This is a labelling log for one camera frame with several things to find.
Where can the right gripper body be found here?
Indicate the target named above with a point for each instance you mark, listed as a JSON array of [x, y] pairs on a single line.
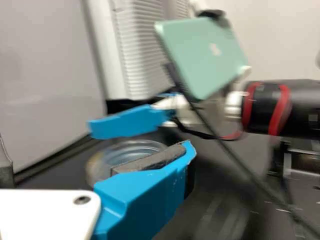
[[178, 112]]

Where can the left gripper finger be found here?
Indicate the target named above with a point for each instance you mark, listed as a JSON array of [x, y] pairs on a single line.
[[145, 200]]

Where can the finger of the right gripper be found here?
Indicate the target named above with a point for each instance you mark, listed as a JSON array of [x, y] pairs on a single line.
[[170, 95], [125, 123]]

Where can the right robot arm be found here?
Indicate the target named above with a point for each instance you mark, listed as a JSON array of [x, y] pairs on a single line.
[[300, 107]]

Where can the petri dish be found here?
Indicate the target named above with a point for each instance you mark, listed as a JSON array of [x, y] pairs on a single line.
[[130, 152]]

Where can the black platform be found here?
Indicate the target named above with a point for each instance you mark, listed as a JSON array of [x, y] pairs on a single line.
[[120, 105], [62, 172]]

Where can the incubator door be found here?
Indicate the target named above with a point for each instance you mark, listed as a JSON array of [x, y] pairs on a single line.
[[145, 50]]

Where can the white box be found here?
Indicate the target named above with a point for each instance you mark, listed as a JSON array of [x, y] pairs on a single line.
[[50, 75]]

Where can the right wrist camera phone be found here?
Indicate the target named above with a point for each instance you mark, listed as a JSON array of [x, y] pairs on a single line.
[[200, 55]]

